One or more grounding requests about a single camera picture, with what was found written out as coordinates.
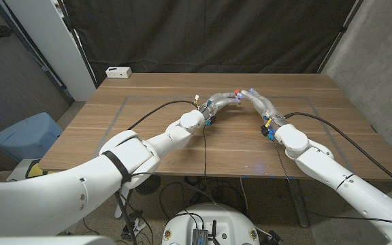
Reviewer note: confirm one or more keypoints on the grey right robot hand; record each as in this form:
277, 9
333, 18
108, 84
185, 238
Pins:
265, 107

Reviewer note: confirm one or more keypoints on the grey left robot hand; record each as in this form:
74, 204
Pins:
221, 99

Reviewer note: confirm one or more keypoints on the wooden screw with red head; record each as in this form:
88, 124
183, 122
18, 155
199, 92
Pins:
237, 92

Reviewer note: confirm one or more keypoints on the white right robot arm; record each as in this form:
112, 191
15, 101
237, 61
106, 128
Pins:
318, 163

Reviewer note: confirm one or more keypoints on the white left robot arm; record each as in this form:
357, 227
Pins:
63, 194

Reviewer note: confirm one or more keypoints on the grey table leg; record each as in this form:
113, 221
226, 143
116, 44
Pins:
298, 207

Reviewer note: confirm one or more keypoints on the black backdrop stand pole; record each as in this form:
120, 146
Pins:
77, 44
340, 32

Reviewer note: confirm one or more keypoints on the white power strip box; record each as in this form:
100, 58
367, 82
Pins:
118, 72

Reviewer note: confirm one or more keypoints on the round black floor fan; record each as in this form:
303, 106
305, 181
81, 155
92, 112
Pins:
150, 186

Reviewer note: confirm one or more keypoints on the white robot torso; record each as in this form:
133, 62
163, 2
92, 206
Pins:
213, 217

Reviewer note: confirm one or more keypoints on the small black device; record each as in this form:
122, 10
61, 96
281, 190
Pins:
275, 238

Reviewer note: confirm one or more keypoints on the grey electronics box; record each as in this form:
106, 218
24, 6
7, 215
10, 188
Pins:
199, 237

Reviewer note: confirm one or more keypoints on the black white floor gadget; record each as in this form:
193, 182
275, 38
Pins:
139, 224

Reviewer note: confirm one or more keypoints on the white table leg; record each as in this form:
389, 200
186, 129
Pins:
118, 211

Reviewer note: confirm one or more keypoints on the white pillar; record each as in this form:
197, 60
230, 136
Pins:
53, 44

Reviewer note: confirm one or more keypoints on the blue plastic bin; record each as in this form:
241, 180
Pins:
26, 136

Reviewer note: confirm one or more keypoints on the yellow black object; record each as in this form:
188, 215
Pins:
34, 170

